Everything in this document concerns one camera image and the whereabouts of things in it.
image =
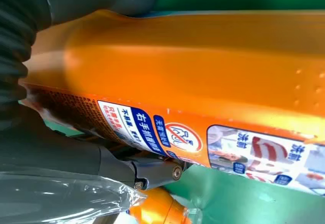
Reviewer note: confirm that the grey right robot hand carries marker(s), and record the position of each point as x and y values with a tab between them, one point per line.
63	162

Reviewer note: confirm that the green table mat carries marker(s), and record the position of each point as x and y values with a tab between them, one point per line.
241	202

